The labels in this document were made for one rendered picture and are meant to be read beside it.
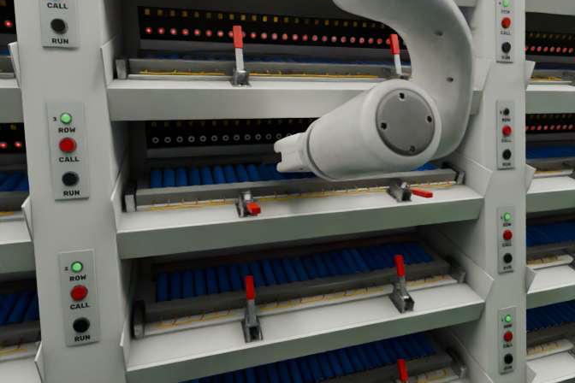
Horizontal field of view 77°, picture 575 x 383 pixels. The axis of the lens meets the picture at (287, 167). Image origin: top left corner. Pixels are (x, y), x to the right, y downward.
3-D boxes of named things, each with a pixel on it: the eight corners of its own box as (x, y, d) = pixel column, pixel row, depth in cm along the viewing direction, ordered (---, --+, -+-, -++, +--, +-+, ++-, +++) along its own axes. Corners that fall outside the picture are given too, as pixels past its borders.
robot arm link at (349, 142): (370, 107, 46) (303, 115, 43) (443, 71, 33) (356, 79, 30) (382, 172, 46) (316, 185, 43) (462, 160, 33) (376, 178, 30)
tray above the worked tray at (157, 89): (476, 114, 65) (500, 33, 60) (109, 120, 49) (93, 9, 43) (411, 88, 83) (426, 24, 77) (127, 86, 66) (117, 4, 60)
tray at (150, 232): (477, 218, 66) (493, 172, 62) (119, 260, 50) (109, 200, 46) (414, 171, 84) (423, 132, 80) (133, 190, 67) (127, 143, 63)
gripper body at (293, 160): (365, 118, 48) (330, 133, 59) (293, 120, 45) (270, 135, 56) (371, 174, 47) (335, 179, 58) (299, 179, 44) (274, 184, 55)
